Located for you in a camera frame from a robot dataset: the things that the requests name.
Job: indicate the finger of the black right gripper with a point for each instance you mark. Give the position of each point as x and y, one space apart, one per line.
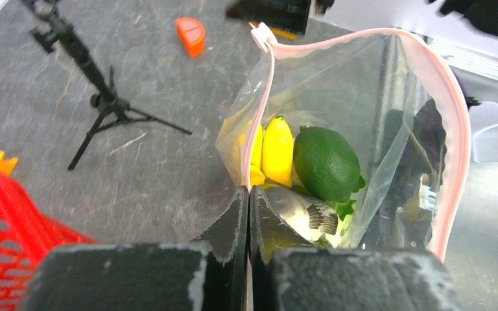
288 15

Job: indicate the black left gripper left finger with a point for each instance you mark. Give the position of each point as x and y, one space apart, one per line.
208 273

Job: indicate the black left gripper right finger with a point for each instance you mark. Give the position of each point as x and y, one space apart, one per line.
289 273

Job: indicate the green toy avocado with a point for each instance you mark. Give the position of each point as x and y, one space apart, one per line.
326 164

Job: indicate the yellow toy banana bunch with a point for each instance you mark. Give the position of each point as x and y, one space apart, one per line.
272 155

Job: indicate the clear zip top bag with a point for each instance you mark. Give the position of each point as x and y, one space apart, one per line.
397 103

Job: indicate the red plastic shopping basket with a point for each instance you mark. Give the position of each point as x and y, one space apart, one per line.
26 237

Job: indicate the grey toy fish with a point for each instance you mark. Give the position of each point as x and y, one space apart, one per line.
310 217

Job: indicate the white radish with leaves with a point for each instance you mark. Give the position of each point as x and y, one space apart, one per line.
344 209

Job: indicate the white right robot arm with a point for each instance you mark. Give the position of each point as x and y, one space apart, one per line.
464 33

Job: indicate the orange toy slice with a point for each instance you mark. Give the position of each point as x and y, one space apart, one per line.
192 34

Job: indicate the black mini tripod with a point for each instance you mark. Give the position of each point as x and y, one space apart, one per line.
113 109

